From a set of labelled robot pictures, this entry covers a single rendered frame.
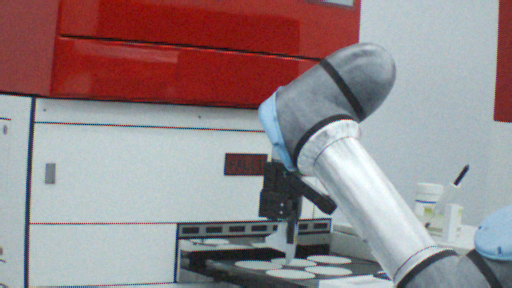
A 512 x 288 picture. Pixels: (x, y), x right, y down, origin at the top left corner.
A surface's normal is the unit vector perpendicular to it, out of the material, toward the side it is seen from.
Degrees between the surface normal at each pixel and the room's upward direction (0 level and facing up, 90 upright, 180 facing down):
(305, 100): 61
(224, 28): 90
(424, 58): 90
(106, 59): 90
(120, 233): 90
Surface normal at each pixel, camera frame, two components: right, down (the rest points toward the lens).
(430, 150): 0.65, 0.09
